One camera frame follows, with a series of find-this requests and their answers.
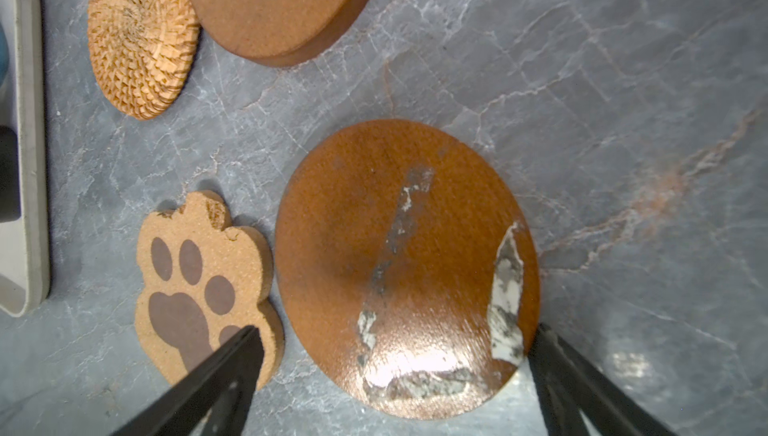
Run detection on beige serving tray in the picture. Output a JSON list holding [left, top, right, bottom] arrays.
[[1, 0, 51, 318]]

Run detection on blue floral mug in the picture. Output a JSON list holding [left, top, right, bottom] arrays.
[[0, 26, 10, 85]]

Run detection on black mug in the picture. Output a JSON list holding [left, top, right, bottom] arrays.
[[0, 126, 21, 223]]

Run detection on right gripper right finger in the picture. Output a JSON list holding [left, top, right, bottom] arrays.
[[528, 324, 674, 436]]

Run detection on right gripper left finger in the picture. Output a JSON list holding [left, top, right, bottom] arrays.
[[115, 326, 265, 435]]

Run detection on cork paw print coaster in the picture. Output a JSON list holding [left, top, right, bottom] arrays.
[[135, 191, 285, 388]]

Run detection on woven rattan round coaster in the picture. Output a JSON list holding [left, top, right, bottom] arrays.
[[87, 0, 200, 121]]

